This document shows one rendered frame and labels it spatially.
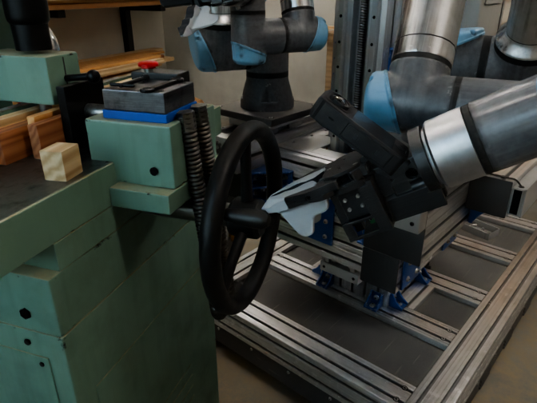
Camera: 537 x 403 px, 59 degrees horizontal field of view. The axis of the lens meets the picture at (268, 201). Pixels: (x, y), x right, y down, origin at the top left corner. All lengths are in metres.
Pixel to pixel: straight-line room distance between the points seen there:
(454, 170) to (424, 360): 0.96
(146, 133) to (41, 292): 0.24
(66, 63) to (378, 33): 0.71
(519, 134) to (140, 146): 0.45
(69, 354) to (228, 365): 0.98
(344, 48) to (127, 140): 0.72
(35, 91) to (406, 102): 0.53
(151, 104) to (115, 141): 0.08
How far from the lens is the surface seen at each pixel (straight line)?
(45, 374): 0.76
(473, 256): 1.93
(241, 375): 1.60
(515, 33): 0.97
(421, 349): 1.43
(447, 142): 0.49
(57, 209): 0.63
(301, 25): 1.10
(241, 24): 1.05
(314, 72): 4.06
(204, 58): 1.22
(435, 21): 0.63
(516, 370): 1.80
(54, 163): 0.65
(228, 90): 4.46
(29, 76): 0.80
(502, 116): 0.49
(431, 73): 0.61
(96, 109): 0.77
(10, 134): 0.75
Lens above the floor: 1.13
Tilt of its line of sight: 25 degrees down
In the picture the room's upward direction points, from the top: straight up
